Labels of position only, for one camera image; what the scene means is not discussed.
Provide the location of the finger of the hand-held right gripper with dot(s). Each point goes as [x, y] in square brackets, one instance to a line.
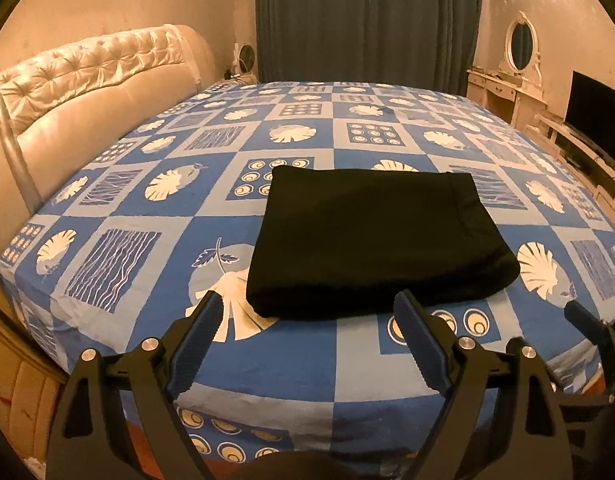
[585, 322]

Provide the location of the beige padded bed base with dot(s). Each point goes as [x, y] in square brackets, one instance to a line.
[22, 390]

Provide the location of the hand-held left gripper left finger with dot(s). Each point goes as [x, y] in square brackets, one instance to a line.
[195, 340]

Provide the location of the black flat television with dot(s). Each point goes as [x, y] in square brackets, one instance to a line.
[597, 110]

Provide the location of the cream ornate dressing table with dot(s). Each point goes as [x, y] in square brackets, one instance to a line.
[502, 95]

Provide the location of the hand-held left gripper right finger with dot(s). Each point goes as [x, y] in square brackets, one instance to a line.
[420, 345]

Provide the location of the cream tufted bed headboard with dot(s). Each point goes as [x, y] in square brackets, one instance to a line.
[87, 105]

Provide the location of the oval white-framed mirror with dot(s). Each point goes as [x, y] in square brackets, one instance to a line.
[521, 42]

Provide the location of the dark green curtain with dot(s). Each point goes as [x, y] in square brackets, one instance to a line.
[337, 20]

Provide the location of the blue patterned bedsheet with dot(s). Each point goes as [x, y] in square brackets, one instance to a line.
[297, 370]

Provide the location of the small round desk fan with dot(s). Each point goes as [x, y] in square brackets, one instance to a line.
[247, 60]

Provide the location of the cream television stand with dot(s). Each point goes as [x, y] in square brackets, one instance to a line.
[582, 155]

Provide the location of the black pants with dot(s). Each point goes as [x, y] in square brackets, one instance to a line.
[377, 240]

